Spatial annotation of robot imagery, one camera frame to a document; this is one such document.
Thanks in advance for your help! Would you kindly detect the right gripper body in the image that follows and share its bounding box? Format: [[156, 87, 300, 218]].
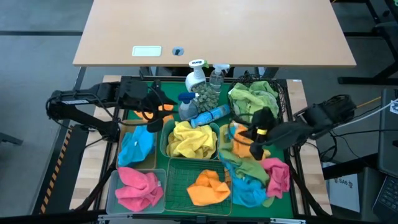
[[241, 123, 290, 147]]

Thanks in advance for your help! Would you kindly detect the yellow extension cord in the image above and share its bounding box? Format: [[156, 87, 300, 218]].
[[354, 95, 382, 110]]

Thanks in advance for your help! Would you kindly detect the teal plastic bin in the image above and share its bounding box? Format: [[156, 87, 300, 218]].
[[159, 119, 221, 161]]

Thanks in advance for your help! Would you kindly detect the pink microfiber towel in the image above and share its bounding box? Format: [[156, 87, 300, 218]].
[[262, 157, 291, 199], [116, 166, 160, 190], [114, 182, 165, 213]]

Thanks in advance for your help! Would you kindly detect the grey computer case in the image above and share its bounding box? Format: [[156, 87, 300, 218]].
[[377, 88, 398, 179]]

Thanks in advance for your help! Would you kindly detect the black desk frame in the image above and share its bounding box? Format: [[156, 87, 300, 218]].
[[337, 0, 398, 85]]

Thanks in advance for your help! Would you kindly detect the clear spray bottle white trigger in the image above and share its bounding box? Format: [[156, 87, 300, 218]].
[[208, 63, 231, 93]]

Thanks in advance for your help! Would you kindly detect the black keyboard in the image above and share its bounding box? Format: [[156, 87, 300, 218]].
[[371, 174, 398, 222]]

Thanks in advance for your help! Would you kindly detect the white spray bottle green trigger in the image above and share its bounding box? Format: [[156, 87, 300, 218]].
[[185, 58, 210, 93]]

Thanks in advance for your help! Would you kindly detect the black hazard-striped base plate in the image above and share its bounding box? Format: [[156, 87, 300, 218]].
[[32, 124, 91, 216]]

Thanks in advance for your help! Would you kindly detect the grey spray bottle blue trigger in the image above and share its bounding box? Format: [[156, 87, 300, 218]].
[[177, 92, 200, 122]]

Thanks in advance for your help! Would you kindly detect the white cable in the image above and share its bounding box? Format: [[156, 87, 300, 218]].
[[336, 98, 398, 129]]

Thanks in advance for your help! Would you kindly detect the green cloth in basket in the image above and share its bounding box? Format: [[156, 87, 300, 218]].
[[226, 73, 286, 126]]

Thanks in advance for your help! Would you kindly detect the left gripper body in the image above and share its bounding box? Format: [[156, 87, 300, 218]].
[[119, 79, 150, 110]]

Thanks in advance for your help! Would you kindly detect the silver camera rail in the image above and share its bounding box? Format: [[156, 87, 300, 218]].
[[97, 213, 307, 224]]

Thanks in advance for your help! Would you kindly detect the green table mat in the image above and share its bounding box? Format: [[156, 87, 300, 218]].
[[126, 80, 295, 218]]

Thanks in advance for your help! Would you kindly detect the black cable sleeve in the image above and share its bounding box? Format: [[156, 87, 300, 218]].
[[289, 167, 332, 216], [74, 161, 121, 213]]

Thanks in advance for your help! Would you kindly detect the light blue capped bottle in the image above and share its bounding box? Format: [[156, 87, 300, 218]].
[[190, 104, 232, 129]]

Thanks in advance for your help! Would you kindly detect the green chenille duster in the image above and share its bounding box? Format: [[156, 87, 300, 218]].
[[190, 83, 220, 114]]

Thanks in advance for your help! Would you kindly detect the light wooden desk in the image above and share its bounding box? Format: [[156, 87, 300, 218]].
[[72, 0, 358, 68]]

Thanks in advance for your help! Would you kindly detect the white labelled box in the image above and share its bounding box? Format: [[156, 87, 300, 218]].
[[328, 172, 362, 213]]

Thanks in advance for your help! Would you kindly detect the clear plastic bin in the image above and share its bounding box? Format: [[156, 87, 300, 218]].
[[105, 169, 167, 215]]

